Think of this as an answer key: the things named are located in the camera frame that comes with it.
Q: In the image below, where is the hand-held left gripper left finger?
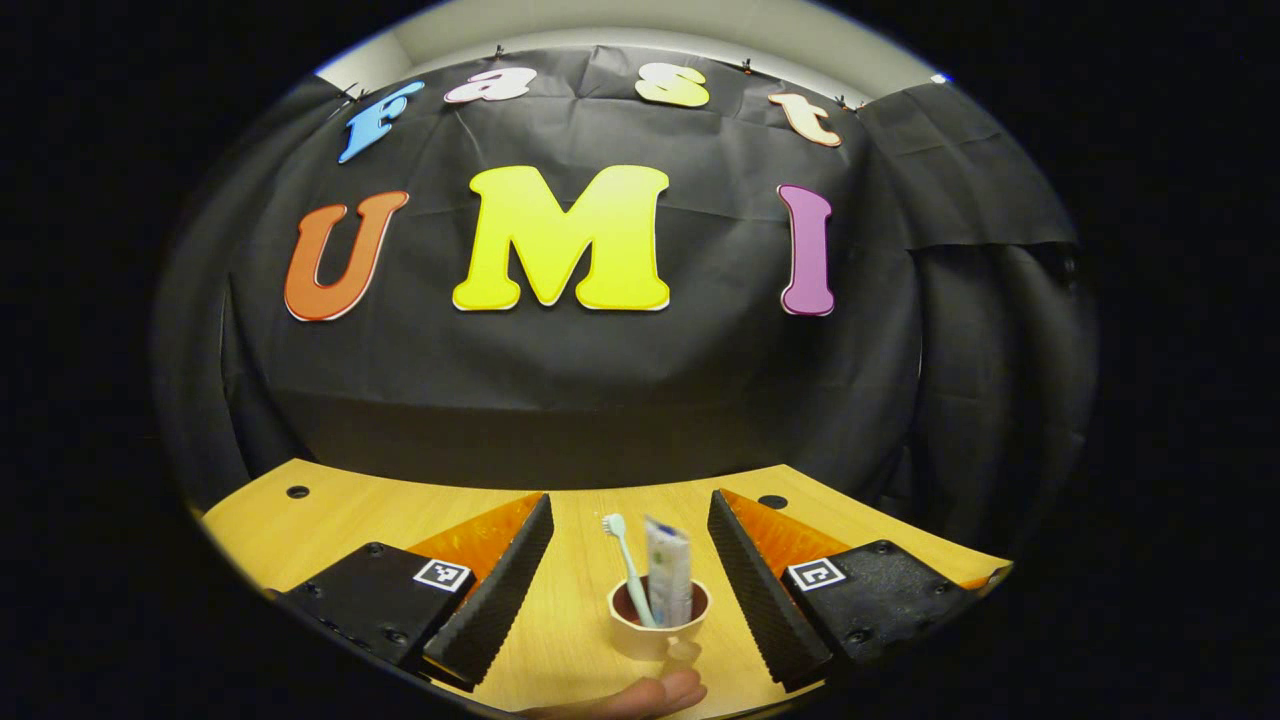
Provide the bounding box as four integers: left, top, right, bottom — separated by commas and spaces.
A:
268, 491, 556, 689

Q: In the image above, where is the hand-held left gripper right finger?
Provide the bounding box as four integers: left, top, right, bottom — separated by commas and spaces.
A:
706, 488, 979, 694

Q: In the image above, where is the white toothpaste tube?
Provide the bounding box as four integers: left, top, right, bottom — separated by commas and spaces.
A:
645, 516, 694, 628

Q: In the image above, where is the beige cup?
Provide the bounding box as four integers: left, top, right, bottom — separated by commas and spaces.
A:
607, 577, 712, 663

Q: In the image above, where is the white green toothbrush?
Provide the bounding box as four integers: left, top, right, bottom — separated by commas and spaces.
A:
601, 513, 658, 629

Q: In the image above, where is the wooden desktop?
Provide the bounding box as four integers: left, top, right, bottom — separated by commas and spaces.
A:
200, 458, 1014, 720

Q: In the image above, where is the black backdrop cloth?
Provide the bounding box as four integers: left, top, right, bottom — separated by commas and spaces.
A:
150, 45, 1101, 561

